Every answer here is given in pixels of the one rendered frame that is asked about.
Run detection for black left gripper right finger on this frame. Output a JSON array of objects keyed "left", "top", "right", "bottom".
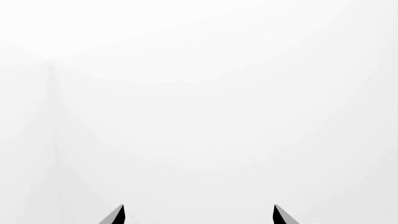
[{"left": 272, "top": 203, "right": 300, "bottom": 224}]

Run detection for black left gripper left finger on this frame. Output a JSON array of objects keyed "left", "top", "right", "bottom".
[{"left": 98, "top": 203, "right": 126, "bottom": 224}]

